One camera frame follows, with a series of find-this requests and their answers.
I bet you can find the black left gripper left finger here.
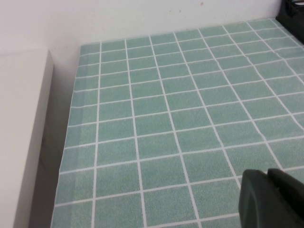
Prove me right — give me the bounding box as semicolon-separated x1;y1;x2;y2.
238;168;284;228

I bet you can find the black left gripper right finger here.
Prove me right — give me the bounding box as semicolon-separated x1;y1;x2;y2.
267;168;304;228

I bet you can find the green checked tablecloth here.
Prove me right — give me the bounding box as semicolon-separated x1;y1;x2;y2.
52;18;304;228

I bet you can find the black drip tray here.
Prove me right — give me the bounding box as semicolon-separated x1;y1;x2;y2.
275;13;304;46

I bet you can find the white cabinet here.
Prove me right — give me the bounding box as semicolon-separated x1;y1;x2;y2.
0;48;55;228

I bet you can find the black wire dish rack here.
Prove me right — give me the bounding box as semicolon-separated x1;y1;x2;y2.
284;0;304;18

